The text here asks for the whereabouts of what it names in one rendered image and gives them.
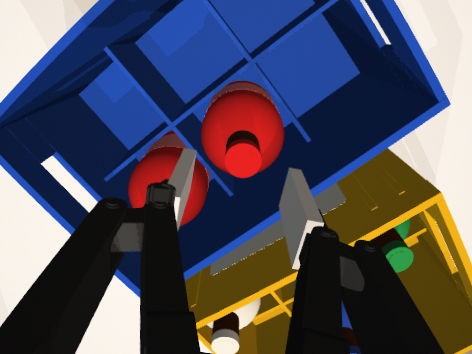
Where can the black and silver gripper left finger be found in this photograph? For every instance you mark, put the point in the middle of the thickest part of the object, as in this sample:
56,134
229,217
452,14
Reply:
55,313

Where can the brown crate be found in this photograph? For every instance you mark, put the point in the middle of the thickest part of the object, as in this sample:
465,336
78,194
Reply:
374,198

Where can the beige paper pick list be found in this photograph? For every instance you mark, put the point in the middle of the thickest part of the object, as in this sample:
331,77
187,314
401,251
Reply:
85,5

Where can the dark blue crate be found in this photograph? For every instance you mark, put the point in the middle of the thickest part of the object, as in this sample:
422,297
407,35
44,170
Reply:
349,94

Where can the cream white bottle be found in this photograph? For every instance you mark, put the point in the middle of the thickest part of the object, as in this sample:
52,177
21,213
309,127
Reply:
225,333

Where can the blue bottle with grey label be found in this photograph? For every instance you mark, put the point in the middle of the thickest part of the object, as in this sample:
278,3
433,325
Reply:
348,333

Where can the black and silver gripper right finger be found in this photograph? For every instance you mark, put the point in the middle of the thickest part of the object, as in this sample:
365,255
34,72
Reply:
383,316

